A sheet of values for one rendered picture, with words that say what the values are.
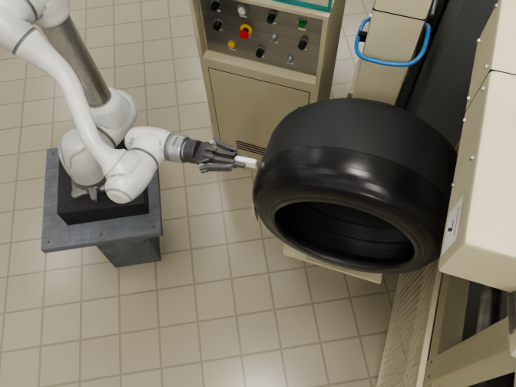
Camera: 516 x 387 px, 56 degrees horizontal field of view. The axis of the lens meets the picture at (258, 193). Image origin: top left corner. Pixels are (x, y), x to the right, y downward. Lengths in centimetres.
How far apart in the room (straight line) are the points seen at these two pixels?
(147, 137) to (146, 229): 63
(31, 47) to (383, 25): 98
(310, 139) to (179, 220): 163
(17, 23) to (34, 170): 175
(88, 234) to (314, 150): 120
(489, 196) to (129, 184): 98
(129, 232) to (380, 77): 120
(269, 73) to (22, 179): 174
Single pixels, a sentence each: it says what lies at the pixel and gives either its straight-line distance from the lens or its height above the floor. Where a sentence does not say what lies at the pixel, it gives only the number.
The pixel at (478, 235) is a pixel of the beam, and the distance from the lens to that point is 87.
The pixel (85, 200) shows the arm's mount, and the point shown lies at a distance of 211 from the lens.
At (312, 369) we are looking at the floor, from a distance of 255.
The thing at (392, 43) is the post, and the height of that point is 156.
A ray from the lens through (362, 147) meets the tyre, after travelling 125.
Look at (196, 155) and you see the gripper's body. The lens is 154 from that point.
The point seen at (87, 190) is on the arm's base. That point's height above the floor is 80.
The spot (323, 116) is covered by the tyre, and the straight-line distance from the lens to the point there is 133.
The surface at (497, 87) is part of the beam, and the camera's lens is 105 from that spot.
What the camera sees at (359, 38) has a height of 151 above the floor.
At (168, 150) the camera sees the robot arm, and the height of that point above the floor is 124.
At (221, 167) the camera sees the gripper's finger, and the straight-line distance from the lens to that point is 149.
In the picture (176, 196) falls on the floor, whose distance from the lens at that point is 289.
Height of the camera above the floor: 252
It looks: 63 degrees down
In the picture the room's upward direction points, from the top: 3 degrees counter-clockwise
